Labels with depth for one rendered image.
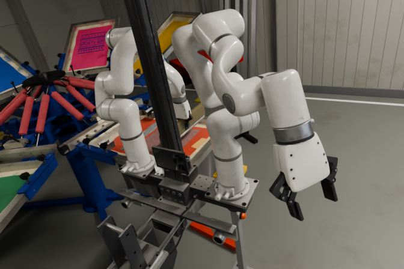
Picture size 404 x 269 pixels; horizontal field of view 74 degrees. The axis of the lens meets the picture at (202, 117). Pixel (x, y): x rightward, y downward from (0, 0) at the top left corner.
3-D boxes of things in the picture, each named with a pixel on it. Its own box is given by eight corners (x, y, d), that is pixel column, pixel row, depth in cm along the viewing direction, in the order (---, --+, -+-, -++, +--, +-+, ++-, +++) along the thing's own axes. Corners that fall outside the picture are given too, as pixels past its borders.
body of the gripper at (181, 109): (168, 100, 145) (171, 118, 150) (183, 102, 140) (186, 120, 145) (175, 95, 151) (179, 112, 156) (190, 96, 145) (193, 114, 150)
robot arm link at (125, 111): (135, 142, 106) (123, 105, 99) (110, 139, 112) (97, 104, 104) (148, 129, 114) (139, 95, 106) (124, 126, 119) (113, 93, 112)
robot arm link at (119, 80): (125, 21, 94) (87, 25, 102) (130, 125, 101) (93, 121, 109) (150, 27, 107) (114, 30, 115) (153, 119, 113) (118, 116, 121)
